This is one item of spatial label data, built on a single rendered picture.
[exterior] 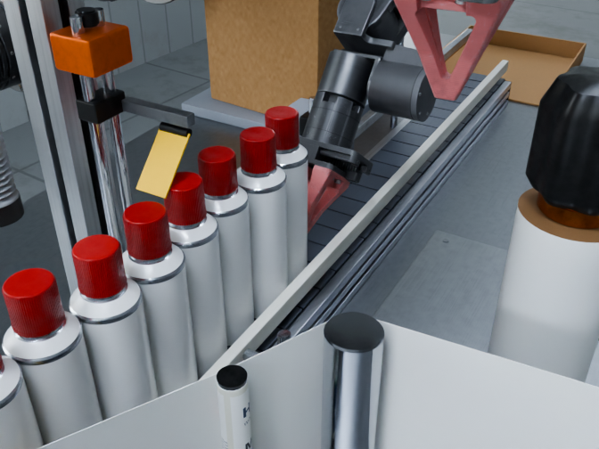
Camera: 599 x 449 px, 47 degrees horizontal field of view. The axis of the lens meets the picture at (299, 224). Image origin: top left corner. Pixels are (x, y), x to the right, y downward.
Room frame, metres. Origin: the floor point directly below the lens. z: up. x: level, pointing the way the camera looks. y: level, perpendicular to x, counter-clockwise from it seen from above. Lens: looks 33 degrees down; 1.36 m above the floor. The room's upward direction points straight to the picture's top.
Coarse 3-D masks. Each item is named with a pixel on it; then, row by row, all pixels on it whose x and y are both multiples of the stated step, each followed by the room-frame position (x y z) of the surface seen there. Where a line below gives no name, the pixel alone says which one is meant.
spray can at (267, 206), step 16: (256, 128) 0.58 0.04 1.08; (240, 144) 0.57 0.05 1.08; (256, 144) 0.56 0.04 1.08; (272, 144) 0.56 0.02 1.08; (256, 160) 0.56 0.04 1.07; (272, 160) 0.56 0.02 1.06; (240, 176) 0.56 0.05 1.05; (256, 176) 0.56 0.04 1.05; (272, 176) 0.56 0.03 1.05; (256, 192) 0.55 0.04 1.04; (272, 192) 0.55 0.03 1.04; (256, 208) 0.55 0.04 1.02; (272, 208) 0.55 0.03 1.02; (256, 224) 0.55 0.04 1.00; (272, 224) 0.55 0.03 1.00; (256, 240) 0.55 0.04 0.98; (272, 240) 0.55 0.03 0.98; (256, 256) 0.55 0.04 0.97; (272, 256) 0.55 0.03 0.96; (256, 272) 0.55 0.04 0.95; (272, 272) 0.55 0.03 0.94; (256, 288) 0.55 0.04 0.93; (272, 288) 0.55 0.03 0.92; (256, 304) 0.55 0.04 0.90
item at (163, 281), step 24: (144, 216) 0.43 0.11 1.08; (144, 240) 0.42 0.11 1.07; (168, 240) 0.43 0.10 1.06; (144, 264) 0.42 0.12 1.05; (168, 264) 0.43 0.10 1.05; (144, 288) 0.41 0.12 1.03; (168, 288) 0.42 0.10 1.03; (144, 312) 0.41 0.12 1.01; (168, 312) 0.42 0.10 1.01; (168, 336) 0.41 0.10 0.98; (192, 336) 0.44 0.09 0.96; (168, 360) 0.41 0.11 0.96; (192, 360) 0.43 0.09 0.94; (168, 384) 0.41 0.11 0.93
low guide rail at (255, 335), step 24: (504, 72) 1.22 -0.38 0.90; (480, 96) 1.09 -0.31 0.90; (456, 120) 0.99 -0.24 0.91; (432, 144) 0.90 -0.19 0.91; (408, 168) 0.82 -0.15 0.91; (384, 192) 0.75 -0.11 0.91; (360, 216) 0.70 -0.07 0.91; (336, 240) 0.65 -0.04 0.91; (312, 264) 0.60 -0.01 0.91; (288, 288) 0.56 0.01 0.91; (264, 312) 0.52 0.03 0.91; (288, 312) 0.54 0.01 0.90; (264, 336) 0.50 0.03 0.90; (240, 360) 0.47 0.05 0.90
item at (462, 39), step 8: (464, 32) 1.25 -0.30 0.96; (456, 40) 1.21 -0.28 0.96; (464, 40) 1.23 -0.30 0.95; (448, 48) 1.16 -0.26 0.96; (456, 48) 1.19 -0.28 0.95; (448, 56) 1.16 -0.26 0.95; (368, 112) 0.89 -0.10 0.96; (376, 112) 0.90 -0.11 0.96; (360, 120) 0.87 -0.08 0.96; (368, 120) 0.87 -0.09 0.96; (360, 128) 0.85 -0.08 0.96
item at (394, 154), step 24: (432, 120) 1.05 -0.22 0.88; (408, 144) 0.96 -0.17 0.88; (384, 168) 0.88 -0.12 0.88; (360, 192) 0.81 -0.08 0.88; (336, 216) 0.75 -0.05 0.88; (384, 216) 0.76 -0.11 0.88; (312, 240) 0.70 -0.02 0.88; (360, 240) 0.70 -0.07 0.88; (336, 264) 0.65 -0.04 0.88; (312, 288) 0.60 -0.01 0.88
